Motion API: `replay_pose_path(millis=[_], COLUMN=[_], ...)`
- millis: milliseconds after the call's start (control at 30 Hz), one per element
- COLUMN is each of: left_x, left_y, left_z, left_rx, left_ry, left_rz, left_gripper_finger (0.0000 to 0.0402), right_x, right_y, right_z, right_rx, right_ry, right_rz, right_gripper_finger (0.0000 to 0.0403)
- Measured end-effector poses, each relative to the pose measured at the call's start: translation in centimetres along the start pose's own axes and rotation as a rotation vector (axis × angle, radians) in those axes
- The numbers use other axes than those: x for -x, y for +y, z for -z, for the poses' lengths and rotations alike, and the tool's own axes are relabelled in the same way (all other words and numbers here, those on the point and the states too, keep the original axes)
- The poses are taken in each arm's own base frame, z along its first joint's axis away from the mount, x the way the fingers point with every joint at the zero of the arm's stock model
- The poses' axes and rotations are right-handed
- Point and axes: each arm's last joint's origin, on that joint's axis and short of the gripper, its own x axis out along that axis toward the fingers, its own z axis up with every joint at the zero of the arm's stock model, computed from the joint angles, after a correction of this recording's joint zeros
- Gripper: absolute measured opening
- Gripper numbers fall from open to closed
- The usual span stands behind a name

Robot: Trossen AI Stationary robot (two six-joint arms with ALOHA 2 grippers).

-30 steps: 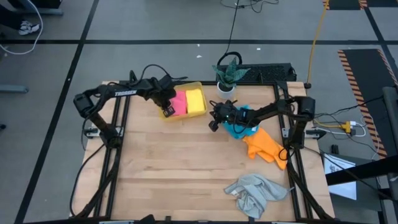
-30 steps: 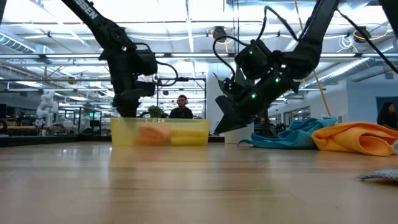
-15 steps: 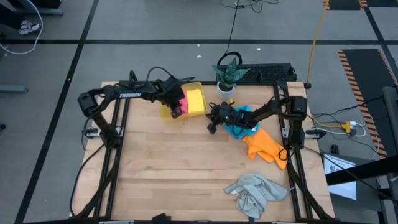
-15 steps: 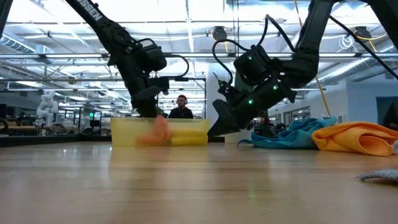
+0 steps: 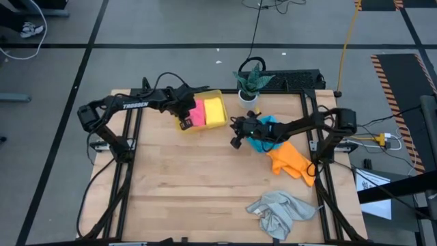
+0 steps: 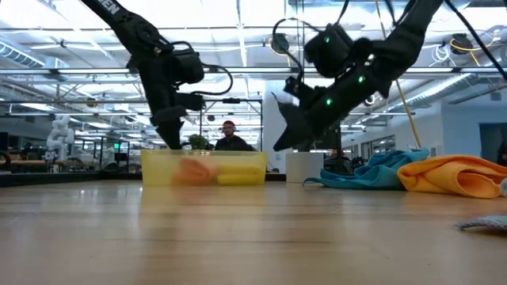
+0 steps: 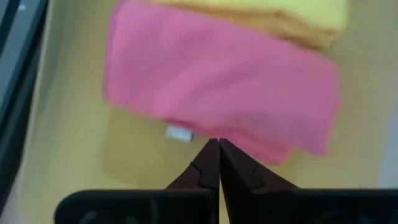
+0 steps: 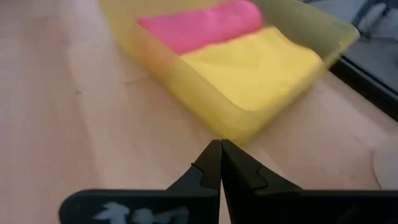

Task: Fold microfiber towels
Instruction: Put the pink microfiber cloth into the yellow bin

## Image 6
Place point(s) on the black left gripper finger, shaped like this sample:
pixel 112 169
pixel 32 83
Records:
pixel 173 136

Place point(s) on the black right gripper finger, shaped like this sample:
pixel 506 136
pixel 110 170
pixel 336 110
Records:
pixel 293 134

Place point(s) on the yellow translucent plastic bin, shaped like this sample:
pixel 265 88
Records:
pixel 158 168

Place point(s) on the pink microfiber towel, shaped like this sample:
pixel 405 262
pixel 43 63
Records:
pixel 194 172

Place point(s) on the yellow microfiber towel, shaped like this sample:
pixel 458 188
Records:
pixel 241 176

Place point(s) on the blue microfiber towel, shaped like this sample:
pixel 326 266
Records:
pixel 372 176

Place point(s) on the orange microfiber towel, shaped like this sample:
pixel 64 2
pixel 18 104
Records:
pixel 455 174

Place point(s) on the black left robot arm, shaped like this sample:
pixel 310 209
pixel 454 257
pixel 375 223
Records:
pixel 134 27

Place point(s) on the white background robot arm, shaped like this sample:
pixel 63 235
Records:
pixel 59 134

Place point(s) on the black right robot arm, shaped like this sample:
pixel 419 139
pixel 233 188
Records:
pixel 400 43

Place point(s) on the grey microfiber towel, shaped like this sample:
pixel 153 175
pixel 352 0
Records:
pixel 483 222

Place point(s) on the small green bush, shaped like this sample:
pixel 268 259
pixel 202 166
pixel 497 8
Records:
pixel 198 141

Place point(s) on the snake plant in white pot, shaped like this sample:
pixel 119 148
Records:
pixel 305 168

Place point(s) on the person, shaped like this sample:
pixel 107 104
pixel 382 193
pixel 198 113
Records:
pixel 231 142

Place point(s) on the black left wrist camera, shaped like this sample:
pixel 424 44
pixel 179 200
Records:
pixel 190 102

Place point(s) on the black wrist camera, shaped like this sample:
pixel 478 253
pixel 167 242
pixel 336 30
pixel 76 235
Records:
pixel 301 91
pixel 190 102

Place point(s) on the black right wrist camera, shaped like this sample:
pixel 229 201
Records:
pixel 301 91

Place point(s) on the black background rig frame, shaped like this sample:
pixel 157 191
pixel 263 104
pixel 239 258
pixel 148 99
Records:
pixel 231 101

